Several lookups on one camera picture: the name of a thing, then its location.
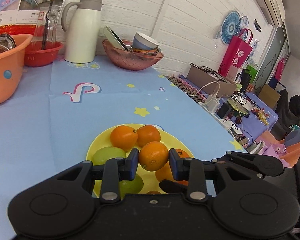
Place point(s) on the white plate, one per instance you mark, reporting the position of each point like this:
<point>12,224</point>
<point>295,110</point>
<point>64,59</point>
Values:
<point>115,38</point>

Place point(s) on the brown cardboard box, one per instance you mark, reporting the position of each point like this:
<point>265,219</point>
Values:
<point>268,96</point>

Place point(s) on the glass pitcher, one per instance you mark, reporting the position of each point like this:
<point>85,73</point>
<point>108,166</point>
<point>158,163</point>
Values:
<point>45,27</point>

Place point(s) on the white charger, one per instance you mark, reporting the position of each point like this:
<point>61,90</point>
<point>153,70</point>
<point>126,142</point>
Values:
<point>211,104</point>

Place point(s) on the green apple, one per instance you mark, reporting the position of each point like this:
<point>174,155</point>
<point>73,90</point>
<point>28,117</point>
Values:
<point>107,154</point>

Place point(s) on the green mango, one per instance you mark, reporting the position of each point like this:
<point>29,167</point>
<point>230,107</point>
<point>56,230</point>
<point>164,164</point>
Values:
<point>131,186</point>

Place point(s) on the small pale round fan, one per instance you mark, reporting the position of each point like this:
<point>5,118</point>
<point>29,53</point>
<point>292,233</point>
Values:
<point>244,21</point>

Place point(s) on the blue printed tablecloth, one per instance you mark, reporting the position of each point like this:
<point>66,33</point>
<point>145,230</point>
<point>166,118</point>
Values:
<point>52,117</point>

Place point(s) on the blue round fan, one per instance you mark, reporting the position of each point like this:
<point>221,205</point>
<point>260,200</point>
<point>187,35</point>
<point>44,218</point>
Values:
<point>230,27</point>

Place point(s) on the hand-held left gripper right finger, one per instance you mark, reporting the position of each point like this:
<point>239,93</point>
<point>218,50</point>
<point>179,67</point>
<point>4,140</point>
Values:
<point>174,165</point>

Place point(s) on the small white device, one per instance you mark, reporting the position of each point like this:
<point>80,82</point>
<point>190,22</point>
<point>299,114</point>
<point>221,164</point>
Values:
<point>233,128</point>

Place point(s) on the white box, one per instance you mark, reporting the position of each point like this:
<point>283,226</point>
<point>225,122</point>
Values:
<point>233,73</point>

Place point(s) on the small pink gift bag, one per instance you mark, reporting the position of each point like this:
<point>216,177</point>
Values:
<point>280,68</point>

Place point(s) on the yellow plastic plate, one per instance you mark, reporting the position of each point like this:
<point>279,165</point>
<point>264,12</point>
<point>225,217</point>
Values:
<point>101,140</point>

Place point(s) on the metal bowl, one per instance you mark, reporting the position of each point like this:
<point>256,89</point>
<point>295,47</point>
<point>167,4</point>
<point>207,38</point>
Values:
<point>3,42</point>

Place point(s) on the large orange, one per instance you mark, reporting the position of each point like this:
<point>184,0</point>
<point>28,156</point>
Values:
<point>150,134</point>
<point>123,138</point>

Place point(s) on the black chair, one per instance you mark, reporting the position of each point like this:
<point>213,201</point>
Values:
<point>282,107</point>

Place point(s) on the orange plastic basket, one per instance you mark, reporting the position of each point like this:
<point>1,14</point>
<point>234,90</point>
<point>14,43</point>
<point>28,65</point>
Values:
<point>5,72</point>

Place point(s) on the small black box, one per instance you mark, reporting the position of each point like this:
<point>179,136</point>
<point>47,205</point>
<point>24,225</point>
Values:
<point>225,110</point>

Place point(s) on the purple cloth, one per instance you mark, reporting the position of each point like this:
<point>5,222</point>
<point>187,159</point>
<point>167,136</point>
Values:
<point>260,105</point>

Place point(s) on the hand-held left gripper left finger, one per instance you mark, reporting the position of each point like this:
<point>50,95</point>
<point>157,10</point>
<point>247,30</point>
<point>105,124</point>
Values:
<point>132,164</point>

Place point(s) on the blue white bowl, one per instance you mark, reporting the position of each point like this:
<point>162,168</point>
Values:
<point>145,41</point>

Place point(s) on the wall poster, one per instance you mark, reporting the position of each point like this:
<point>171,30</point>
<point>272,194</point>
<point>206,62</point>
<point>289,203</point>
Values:
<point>20,2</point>

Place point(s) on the pink glass bowl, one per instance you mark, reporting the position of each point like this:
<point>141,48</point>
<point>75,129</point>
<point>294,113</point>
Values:
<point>132,60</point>

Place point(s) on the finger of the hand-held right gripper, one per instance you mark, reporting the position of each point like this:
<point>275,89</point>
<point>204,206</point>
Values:
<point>173,187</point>
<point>262,166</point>

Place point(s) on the black speaker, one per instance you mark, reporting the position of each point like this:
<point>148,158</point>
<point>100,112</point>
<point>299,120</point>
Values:
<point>245,80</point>

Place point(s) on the white thermos jug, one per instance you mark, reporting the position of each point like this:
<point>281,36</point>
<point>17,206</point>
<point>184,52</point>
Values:
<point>83,30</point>

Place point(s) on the red plastic basket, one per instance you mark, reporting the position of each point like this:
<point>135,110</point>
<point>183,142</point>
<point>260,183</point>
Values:
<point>42,56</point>

